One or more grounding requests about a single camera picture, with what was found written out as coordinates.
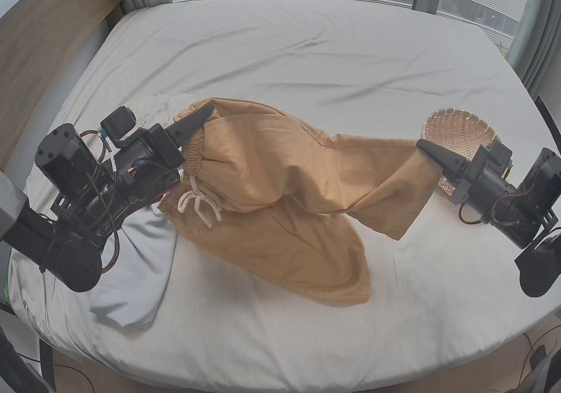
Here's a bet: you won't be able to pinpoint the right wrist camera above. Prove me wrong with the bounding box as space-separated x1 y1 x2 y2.
488 141 514 180

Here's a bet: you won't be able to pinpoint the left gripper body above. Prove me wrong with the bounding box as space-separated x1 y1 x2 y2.
112 123 184 208

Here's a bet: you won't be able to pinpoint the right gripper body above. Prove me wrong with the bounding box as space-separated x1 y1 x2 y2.
451 147 518 225

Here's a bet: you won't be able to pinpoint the pale blue garment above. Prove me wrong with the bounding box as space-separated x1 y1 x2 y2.
90 206 178 331

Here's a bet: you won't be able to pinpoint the white garment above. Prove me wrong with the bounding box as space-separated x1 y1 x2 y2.
118 93 195 129

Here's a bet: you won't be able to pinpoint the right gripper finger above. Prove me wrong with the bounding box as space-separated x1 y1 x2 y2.
416 139 472 184

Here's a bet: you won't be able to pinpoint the bed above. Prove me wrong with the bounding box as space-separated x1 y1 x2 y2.
0 0 561 393

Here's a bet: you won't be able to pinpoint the tan shorts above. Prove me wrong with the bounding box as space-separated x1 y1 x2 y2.
157 97 443 305

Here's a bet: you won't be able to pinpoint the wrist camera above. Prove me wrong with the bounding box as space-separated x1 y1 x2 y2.
100 106 150 151
488 141 514 180

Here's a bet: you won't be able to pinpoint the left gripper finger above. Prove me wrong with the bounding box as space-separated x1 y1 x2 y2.
167 103 215 149

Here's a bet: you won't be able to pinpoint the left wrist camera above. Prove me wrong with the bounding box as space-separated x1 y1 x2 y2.
100 106 150 151

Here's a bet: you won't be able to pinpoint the round woven basket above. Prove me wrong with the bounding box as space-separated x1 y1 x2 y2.
421 107 502 197

